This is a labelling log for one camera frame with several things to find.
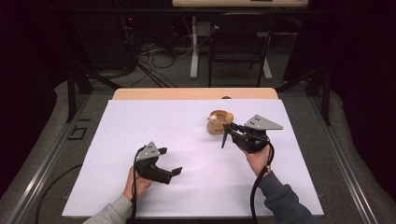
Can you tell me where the tan round storage basket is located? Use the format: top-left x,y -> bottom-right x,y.
206,109 -> 233,135

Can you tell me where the black floor cable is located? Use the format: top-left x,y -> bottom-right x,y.
35,163 -> 83,224

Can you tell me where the hand-held gripper black cable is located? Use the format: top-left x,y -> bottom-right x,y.
249,139 -> 276,224
129,145 -> 148,224

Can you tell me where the left hand-held gripper black cable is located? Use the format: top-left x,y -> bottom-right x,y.
129,145 -> 148,224

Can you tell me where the black metal stand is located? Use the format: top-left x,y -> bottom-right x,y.
275,66 -> 332,127
65,66 -> 122,124

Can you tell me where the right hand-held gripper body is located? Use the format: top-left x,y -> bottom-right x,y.
233,114 -> 284,153

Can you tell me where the person's left hand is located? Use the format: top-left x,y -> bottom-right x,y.
123,166 -> 153,202

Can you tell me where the black-handled makeup brush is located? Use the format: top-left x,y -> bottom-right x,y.
220,112 -> 235,149

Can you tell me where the aluminium floor rail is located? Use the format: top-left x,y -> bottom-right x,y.
307,92 -> 379,224
6,92 -> 92,224

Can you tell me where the bundle of floor cables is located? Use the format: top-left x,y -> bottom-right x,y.
130,38 -> 194,89

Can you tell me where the right hand-held gripper black cable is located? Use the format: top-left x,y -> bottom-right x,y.
249,139 -> 276,224

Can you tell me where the white table cover board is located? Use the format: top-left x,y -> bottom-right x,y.
61,98 -> 325,218

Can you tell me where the black folding chair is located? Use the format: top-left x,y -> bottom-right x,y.
207,12 -> 277,88

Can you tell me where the wooden desk with white legs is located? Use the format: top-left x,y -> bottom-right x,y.
171,0 -> 309,81

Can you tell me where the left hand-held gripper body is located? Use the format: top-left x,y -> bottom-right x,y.
134,141 -> 174,185

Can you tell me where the person's right hand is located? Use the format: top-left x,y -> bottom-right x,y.
241,143 -> 276,177

